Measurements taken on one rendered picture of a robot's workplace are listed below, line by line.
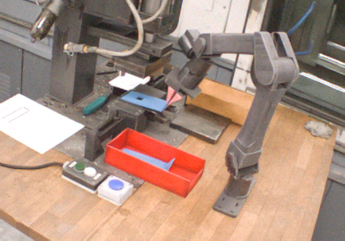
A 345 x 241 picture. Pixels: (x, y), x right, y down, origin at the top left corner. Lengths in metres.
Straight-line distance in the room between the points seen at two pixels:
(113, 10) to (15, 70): 1.50
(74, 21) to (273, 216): 0.83
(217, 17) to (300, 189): 0.88
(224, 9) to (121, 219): 1.10
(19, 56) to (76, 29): 1.30
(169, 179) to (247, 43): 0.40
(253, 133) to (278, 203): 0.25
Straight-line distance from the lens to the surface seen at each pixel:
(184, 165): 1.27
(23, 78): 2.69
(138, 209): 1.11
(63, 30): 1.43
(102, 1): 1.32
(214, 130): 1.47
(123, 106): 1.36
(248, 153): 1.14
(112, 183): 1.12
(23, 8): 2.56
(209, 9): 1.92
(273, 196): 1.29
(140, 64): 1.27
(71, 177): 1.16
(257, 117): 1.09
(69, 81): 1.47
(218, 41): 1.17
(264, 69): 1.02
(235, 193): 1.20
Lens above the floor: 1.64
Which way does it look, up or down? 28 degrees down
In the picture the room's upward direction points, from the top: 12 degrees clockwise
